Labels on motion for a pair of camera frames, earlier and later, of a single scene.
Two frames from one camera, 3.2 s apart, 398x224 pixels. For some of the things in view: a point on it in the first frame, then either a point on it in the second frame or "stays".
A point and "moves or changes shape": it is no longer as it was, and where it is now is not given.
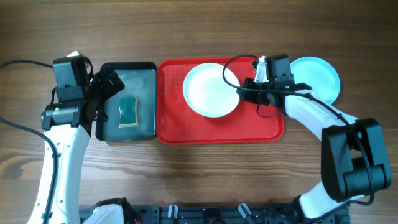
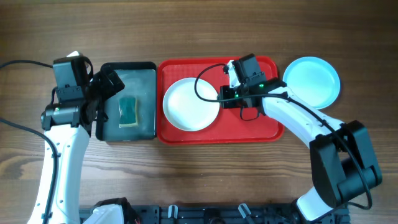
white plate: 206,93 moves or changes shape
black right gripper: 252,94 to 227,97
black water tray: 132,111 stays
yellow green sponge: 128,112 stays
